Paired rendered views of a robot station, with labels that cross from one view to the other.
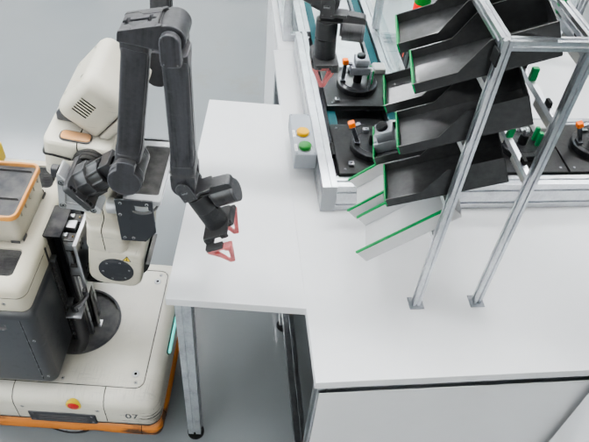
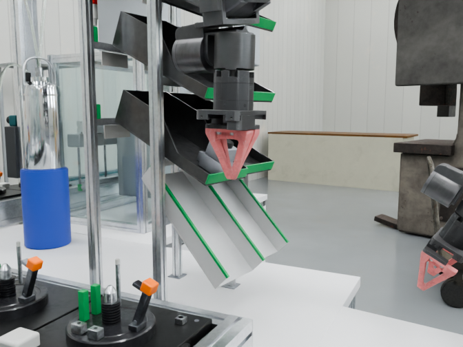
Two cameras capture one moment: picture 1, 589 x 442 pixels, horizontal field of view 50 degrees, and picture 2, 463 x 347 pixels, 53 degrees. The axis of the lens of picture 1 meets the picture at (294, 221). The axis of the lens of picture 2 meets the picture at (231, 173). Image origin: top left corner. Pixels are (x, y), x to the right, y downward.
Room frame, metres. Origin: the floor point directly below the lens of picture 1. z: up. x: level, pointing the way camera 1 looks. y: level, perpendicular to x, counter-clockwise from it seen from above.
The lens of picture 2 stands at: (2.03, 0.35, 1.33)
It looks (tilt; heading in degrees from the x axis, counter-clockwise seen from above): 8 degrees down; 216
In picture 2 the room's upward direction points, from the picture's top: straight up
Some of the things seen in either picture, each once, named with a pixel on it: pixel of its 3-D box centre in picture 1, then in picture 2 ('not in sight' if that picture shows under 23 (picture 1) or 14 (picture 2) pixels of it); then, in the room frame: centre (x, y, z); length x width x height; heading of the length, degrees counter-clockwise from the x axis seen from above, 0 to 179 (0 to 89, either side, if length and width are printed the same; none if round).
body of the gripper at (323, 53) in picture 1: (324, 48); (233, 96); (1.49, -0.03, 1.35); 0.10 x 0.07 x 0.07; 10
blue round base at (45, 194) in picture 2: not in sight; (46, 206); (1.11, -1.11, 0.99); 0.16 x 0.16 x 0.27
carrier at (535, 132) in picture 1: (524, 137); not in sight; (1.65, -0.70, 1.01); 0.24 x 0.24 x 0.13; 9
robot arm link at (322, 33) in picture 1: (329, 27); (231, 52); (1.49, -0.04, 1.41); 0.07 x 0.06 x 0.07; 86
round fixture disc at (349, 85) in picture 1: (356, 82); not in sight; (1.90, -0.17, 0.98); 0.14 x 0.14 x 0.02
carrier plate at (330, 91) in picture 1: (356, 88); not in sight; (1.90, -0.17, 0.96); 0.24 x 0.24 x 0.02; 9
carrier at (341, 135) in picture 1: (373, 137); (110, 308); (1.57, -0.22, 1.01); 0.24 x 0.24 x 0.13; 9
